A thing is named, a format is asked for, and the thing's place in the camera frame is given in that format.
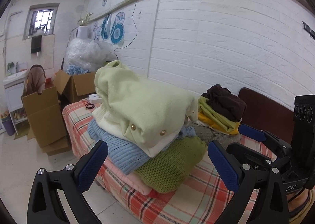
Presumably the white sink cabinet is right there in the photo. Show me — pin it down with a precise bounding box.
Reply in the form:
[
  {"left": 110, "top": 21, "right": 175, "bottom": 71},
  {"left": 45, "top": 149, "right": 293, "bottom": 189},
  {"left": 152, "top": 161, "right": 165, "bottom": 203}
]
[{"left": 3, "top": 69, "right": 29, "bottom": 135}]

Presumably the person's right hand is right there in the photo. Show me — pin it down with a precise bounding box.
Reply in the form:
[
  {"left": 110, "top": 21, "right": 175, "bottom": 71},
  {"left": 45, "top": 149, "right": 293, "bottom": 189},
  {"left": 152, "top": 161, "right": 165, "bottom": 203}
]
[{"left": 287, "top": 189, "right": 309, "bottom": 212}]

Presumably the black wall bracket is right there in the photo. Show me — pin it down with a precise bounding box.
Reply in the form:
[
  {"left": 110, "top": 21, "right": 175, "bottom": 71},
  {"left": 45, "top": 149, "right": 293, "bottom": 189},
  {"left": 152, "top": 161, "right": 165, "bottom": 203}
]
[{"left": 302, "top": 21, "right": 315, "bottom": 40}]

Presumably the yellow folded garment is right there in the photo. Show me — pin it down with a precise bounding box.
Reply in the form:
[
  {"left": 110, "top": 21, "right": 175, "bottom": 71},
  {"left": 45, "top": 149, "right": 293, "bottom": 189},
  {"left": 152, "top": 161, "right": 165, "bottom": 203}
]
[{"left": 198, "top": 112, "right": 240, "bottom": 135}]

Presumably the open cardboard box front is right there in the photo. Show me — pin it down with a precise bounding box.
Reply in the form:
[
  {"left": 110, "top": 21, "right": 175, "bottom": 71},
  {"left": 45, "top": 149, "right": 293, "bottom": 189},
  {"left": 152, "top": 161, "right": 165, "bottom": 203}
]
[{"left": 21, "top": 86, "right": 71, "bottom": 156}]

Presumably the white plastic bag pile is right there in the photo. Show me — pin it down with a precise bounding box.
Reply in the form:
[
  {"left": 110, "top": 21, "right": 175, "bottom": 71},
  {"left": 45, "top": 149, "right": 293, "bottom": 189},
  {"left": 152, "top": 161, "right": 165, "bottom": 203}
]
[{"left": 63, "top": 38, "right": 117, "bottom": 72}]

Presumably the dark brown wooden headboard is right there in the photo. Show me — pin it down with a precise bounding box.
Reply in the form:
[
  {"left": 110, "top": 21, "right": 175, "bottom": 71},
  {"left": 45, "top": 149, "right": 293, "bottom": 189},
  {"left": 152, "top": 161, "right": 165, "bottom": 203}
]
[{"left": 238, "top": 87, "right": 294, "bottom": 143}]

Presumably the open cardboard box rear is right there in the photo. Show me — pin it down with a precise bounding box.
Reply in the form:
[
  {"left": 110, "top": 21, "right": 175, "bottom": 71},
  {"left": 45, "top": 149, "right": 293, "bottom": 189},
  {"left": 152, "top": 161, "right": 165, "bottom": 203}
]
[{"left": 53, "top": 70, "right": 95, "bottom": 103}]

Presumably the red plaid bed sheet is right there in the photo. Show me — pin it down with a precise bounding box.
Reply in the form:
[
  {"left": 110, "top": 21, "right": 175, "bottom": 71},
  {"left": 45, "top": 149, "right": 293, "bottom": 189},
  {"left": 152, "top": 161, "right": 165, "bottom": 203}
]
[{"left": 61, "top": 99, "right": 278, "bottom": 224}]

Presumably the light green sweater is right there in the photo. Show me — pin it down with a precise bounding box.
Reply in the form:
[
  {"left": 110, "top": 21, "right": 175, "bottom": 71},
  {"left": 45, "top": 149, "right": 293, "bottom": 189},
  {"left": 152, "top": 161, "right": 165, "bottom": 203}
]
[{"left": 94, "top": 59, "right": 200, "bottom": 150}]

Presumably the dark brown folded garment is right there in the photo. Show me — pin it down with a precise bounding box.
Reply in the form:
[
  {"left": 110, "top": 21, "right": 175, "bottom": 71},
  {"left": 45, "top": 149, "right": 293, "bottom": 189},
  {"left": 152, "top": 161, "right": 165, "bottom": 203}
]
[{"left": 201, "top": 84, "right": 247, "bottom": 122}]

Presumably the small barred window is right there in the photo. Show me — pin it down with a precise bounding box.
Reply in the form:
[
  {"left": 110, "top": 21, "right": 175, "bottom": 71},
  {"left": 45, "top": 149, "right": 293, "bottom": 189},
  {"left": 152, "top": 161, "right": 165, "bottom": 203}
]
[{"left": 23, "top": 3, "right": 59, "bottom": 40}]

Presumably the pink folded garment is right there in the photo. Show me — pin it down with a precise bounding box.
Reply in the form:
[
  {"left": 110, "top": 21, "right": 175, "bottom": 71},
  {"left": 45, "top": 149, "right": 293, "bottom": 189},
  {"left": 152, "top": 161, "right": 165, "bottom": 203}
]
[{"left": 105, "top": 158, "right": 158, "bottom": 198}]

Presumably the light blue knitted sweater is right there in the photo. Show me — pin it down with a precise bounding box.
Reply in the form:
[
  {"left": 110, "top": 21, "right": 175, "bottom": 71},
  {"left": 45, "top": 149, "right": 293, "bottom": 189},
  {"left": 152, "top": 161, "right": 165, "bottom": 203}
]
[{"left": 88, "top": 119, "right": 183, "bottom": 175}]

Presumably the tan jacket right sleeve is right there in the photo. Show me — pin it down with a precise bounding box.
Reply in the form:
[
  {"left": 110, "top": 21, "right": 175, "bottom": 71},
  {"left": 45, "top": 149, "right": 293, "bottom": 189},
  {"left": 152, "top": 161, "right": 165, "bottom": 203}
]
[{"left": 289, "top": 188, "right": 314, "bottom": 223}]

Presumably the olive green folded garment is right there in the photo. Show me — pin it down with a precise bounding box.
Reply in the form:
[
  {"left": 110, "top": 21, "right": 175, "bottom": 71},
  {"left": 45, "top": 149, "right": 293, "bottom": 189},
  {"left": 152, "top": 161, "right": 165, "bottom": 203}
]
[{"left": 197, "top": 96, "right": 236, "bottom": 129}]

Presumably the open cardboard box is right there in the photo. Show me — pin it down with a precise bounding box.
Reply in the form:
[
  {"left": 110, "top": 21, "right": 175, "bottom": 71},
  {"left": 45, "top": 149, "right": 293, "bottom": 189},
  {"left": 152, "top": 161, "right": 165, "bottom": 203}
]
[
  {"left": 21, "top": 86, "right": 71, "bottom": 156},
  {"left": 53, "top": 70, "right": 95, "bottom": 103}
]

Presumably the green knitted folded sweater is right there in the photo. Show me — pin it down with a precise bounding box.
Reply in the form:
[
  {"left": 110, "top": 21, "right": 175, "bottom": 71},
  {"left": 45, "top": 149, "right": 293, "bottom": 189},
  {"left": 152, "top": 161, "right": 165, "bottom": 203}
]
[{"left": 134, "top": 136, "right": 207, "bottom": 194}]

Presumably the cream folded garment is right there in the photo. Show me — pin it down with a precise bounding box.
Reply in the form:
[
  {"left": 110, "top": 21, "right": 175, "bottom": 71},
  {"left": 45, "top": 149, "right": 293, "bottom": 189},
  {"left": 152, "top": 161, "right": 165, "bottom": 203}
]
[{"left": 91, "top": 104, "right": 181, "bottom": 158}]

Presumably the grey striped folded garment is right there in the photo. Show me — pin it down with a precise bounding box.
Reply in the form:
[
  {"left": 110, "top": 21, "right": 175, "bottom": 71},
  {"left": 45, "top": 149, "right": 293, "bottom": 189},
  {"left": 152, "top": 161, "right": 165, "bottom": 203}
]
[{"left": 188, "top": 122, "right": 242, "bottom": 149}]

